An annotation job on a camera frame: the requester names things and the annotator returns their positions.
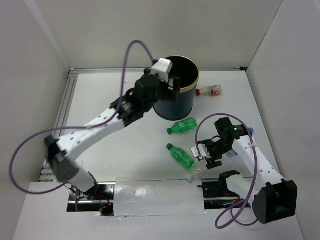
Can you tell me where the clear bottle white cap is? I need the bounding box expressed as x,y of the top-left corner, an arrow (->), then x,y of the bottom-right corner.
185,163 -> 209,183

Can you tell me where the aluminium frame rail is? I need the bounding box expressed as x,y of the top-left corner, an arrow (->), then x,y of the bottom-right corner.
38,67 -> 248,182

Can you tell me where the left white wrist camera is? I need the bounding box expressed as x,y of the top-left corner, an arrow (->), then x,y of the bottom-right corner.
150,58 -> 173,83

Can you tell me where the dark round bin gold rim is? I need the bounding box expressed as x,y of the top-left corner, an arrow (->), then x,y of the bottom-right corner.
153,55 -> 200,121

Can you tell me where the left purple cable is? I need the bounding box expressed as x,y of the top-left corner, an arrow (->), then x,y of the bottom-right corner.
9,40 -> 159,195

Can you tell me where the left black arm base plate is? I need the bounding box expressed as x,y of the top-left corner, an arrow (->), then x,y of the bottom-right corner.
65,182 -> 116,217

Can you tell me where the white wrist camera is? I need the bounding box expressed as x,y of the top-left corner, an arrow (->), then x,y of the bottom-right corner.
191,144 -> 211,161
150,58 -> 173,83

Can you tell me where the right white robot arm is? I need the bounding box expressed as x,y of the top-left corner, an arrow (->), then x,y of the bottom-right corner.
191,113 -> 298,224

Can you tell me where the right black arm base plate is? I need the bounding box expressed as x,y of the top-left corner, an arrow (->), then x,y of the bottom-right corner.
197,180 -> 244,210

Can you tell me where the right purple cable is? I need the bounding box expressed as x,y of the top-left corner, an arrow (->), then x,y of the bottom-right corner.
195,113 -> 260,230

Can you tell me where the purple cable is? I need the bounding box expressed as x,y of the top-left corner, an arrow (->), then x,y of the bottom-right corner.
9,40 -> 159,195
195,113 -> 260,230

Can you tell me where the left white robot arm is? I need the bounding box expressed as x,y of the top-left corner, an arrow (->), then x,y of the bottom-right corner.
44,68 -> 181,200

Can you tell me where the clear bottle red cap orange label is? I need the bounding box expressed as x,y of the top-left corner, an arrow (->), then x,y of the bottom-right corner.
195,85 -> 222,97

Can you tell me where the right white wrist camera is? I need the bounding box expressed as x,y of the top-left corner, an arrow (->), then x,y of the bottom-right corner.
191,144 -> 211,161

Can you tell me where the green bottle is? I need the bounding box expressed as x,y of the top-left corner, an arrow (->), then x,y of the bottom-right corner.
166,143 -> 195,171
167,117 -> 198,135

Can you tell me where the blue label clear bottle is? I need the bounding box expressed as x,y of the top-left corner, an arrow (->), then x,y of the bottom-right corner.
225,127 -> 254,158

